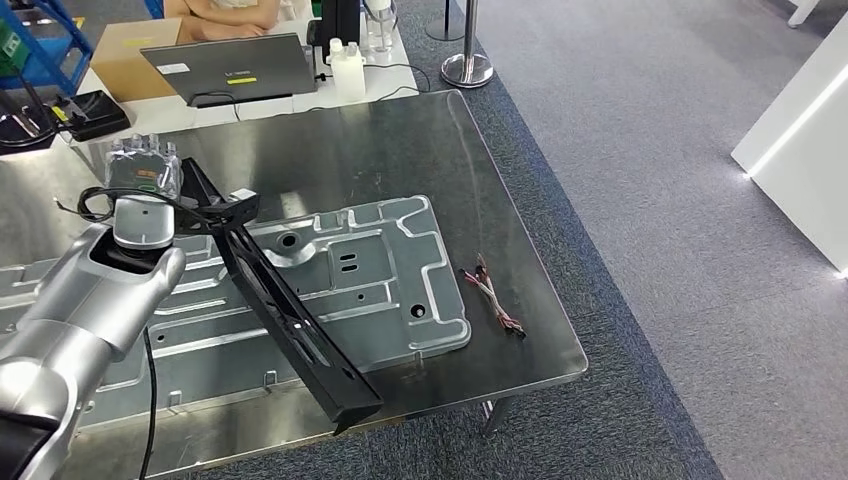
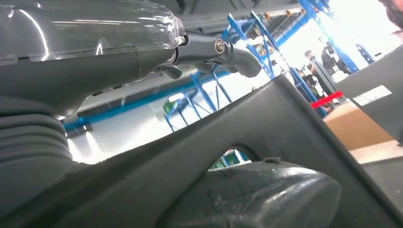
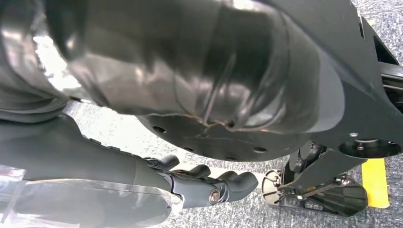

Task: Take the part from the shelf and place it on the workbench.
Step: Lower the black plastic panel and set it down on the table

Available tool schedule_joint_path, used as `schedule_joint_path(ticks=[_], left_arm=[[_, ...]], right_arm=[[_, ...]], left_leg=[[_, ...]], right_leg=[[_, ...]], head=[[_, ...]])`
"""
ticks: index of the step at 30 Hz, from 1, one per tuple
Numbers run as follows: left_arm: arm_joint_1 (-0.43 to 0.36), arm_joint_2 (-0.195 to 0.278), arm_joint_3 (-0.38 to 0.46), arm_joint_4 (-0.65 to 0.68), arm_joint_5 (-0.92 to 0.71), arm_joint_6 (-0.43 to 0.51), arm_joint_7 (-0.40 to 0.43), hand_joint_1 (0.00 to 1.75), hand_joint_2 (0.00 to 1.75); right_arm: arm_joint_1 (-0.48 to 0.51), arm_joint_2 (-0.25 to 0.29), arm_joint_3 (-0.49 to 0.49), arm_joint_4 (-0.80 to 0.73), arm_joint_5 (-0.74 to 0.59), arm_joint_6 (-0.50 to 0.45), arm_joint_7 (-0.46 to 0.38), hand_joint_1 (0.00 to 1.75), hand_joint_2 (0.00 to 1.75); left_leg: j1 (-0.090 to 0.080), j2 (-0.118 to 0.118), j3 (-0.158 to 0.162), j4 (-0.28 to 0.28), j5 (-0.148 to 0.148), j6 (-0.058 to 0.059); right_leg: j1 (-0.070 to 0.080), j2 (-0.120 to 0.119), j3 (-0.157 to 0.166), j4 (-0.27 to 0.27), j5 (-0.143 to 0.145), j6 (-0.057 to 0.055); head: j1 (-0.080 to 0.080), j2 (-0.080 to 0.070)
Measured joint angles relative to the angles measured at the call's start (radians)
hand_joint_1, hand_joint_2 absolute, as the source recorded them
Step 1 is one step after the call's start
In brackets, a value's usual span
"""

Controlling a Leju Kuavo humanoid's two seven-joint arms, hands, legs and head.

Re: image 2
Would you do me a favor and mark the blue metal shelf rack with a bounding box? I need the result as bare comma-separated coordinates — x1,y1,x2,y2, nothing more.
63,0,375,169

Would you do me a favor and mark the steel workbench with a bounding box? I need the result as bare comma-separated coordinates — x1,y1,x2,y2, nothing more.
362,156,403,216

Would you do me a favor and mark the red barrier belt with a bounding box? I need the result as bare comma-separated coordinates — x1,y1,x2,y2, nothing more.
310,91,345,110

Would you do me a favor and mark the cardboard box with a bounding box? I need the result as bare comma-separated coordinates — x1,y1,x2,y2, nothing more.
323,101,395,151

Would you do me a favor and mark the grey laptop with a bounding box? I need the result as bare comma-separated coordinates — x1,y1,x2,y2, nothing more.
335,45,403,144

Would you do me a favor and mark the white desk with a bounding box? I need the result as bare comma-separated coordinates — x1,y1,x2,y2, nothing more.
348,139,403,165

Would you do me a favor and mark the person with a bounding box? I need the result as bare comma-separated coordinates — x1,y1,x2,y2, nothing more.
377,0,403,29

